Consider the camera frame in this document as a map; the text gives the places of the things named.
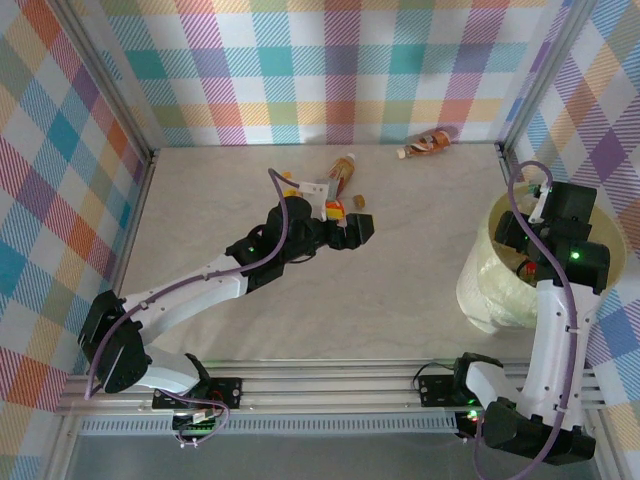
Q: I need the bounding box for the red tea bottle white cap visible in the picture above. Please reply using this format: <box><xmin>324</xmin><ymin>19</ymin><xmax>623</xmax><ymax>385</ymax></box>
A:
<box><xmin>327</xmin><ymin>152</ymin><xmax>358</xmax><ymax>194</ymax></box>

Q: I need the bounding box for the orange juice bottle yellow cap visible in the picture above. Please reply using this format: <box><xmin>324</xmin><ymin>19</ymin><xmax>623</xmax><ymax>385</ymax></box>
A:
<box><xmin>280</xmin><ymin>171</ymin><xmax>304</xmax><ymax>199</ymax></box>

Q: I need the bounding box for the brown orange label bottle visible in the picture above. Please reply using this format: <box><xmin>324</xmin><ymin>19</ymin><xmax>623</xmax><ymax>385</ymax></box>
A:
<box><xmin>397</xmin><ymin>128</ymin><xmax>454</xmax><ymax>160</ymax></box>

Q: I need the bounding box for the pale yellow round bin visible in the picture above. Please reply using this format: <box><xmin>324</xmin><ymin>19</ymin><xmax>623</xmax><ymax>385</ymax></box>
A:
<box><xmin>457</xmin><ymin>187</ymin><xmax>628</xmax><ymax>335</ymax></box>

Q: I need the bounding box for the circuit board with lit LED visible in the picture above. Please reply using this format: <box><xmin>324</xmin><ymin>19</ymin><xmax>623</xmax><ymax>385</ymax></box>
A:
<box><xmin>458</xmin><ymin>407</ymin><xmax>494</xmax><ymax>437</ymax></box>

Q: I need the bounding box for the green terminal circuit board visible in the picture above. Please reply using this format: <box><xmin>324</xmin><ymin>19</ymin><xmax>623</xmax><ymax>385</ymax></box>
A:
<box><xmin>171</xmin><ymin>408</ymin><xmax>222</xmax><ymax>442</ymax></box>

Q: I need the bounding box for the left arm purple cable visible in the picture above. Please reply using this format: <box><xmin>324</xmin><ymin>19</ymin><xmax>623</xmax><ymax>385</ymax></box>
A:
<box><xmin>85</xmin><ymin>167</ymin><xmax>301</xmax><ymax>444</ymax></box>

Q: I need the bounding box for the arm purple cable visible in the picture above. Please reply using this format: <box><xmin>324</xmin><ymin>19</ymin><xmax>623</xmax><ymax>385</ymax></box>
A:
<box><xmin>472</xmin><ymin>160</ymin><xmax>581</xmax><ymax>480</ymax></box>
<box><xmin>85</xmin><ymin>167</ymin><xmax>301</xmax><ymax>444</ymax></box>

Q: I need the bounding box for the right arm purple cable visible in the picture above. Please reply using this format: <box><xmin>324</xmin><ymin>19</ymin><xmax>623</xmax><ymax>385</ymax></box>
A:
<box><xmin>472</xmin><ymin>160</ymin><xmax>581</xmax><ymax>480</ymax></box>

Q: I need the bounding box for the aluminium side rail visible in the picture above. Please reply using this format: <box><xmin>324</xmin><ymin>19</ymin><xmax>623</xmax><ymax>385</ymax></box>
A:
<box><xmin>494</xmin><ymin>142</ymin><xmax>526</xmax><ymax>201</ymax></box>
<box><xmin>107</xmin><ymin>149</ymin><xmax>161</xmax><ymax>301</ymax></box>

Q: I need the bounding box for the aluminium frame post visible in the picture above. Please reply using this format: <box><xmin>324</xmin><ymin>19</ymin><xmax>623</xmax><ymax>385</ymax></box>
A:
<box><xmin>497</xmin><ymin>0</ymin><xmax>596</xmax><ymax>156</ymax></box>
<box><xmin>49</xmin><ymin>0</ymin><xmax>161</xmax><ymax>164</ymax></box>

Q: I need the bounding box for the thin black wire loop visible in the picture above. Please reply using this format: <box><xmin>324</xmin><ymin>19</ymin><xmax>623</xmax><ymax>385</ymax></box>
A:
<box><xmin>410</xmin><ymin>362</ymin><xmax>454</xmax><ymax>399</ymax></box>

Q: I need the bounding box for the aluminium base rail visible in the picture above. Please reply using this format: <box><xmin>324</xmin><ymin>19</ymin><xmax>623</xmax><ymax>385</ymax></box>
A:
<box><xmin>55</xmin><ymin>359</ymin><xmax>606</xmax><ymax>416</ymax></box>

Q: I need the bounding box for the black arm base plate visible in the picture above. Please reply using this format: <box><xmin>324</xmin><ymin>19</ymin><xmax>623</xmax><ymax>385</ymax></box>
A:
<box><xmin>152</xmin><ymin>377</ymin><xmax>244</xmax><ymax>412</ymax></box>
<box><xmin>417</xmin><ymin>373</ymin><xmax>476</xmax><ymax>409</ymax></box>

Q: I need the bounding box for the grey slotted cable duct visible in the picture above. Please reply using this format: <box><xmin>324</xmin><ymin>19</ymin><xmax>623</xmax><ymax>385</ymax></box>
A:
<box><xmin>79</xmin><ymin>417</ymin><xmax>459</xmax><ymax>436</ymax></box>

